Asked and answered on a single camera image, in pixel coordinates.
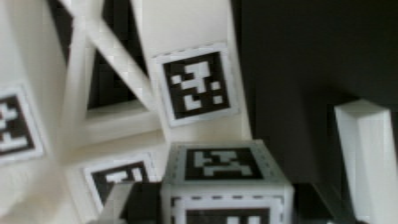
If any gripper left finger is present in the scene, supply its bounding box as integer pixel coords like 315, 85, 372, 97
88, 182, 160, 224

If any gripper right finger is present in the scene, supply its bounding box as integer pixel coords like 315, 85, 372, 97
294, 183, 368, 224

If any white chair leg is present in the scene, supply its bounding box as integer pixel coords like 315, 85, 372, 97
160, 140, 295, 224

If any white chair back frame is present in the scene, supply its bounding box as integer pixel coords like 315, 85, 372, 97
0, 0, 253, 224

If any white part right edge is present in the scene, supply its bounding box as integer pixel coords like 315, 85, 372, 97
335, 100, 398, 224

